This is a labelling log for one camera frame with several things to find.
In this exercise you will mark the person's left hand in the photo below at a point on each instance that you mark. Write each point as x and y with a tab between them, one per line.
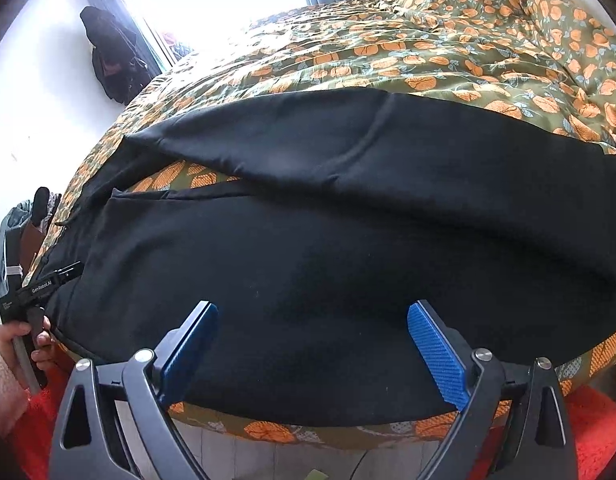
10	340

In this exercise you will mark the dark coats on rack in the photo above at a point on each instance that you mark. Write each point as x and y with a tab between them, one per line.
112	60

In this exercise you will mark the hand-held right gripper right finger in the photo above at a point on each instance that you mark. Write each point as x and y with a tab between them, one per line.
438	355

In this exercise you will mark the glass sliding door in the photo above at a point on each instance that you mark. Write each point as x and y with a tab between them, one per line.
212	0

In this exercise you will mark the hanging red and blue clothes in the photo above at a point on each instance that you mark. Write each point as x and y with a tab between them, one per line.
180	49

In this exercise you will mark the orange fleece robe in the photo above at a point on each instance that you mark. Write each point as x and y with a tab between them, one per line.
598	435

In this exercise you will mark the black pants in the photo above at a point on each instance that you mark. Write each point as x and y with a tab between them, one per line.
313	270

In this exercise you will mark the leaf print bed sheet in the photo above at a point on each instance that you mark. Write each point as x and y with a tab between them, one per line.
288	455

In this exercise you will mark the brown wooden dresser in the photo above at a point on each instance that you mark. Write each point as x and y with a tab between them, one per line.
30	245

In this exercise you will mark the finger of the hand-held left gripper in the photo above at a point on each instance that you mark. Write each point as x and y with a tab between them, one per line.
67	271

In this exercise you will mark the orange floral green blanket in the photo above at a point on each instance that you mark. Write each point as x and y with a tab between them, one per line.
488	45

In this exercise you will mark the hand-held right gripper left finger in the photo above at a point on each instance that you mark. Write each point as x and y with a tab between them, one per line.
190	350

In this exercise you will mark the black cloth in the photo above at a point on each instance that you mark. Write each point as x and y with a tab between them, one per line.
40	202

